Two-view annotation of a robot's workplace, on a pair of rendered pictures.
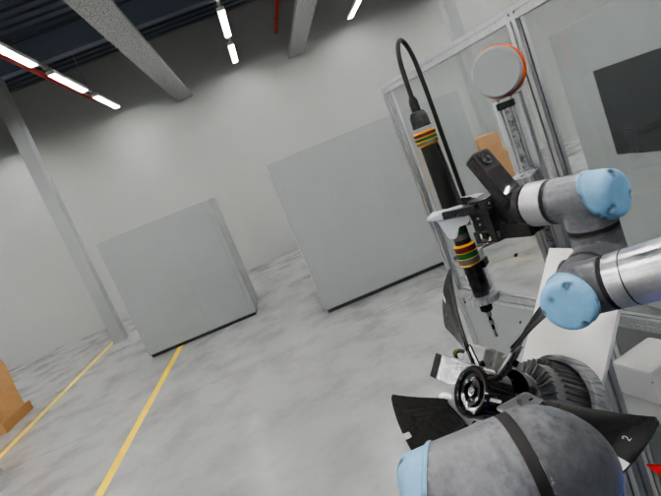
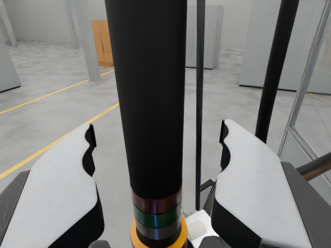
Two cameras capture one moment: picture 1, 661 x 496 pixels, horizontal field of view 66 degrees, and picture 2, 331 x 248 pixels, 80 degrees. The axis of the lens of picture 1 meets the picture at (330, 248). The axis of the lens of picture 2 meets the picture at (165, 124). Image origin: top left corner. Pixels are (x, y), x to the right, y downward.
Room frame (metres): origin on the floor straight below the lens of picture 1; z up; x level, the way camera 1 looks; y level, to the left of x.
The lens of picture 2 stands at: (0.92, -0.30, 1.71)
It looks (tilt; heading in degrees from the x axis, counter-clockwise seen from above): 29 degrees down; 28
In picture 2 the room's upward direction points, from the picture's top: 1 degrees counter-clockwise
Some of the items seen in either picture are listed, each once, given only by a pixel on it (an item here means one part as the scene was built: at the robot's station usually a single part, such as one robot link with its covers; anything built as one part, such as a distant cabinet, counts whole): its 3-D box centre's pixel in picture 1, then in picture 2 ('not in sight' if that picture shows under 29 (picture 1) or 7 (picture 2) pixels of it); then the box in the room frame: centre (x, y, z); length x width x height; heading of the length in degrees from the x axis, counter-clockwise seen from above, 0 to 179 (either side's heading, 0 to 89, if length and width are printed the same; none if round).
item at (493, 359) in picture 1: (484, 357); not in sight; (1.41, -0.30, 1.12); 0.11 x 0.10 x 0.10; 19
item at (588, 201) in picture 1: (585, 198); not in sight; (0.76, -0.39, 1.62); 0.11 x 0.08 x 0.09; 29
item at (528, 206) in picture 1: (541, 202); not in sight; (0.83, -0.36, 1.63); 0.08 x 0.05 x 0.08; 119
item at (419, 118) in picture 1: (450, 208); not in sight; (1.01, -0.25, 1.65); 0.04 x 0.04 x 0.46
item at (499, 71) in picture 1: (498, 71); not in sight; (1.59, -0.68, 1.88); 0.17 x 0.15 x 0.16; 19
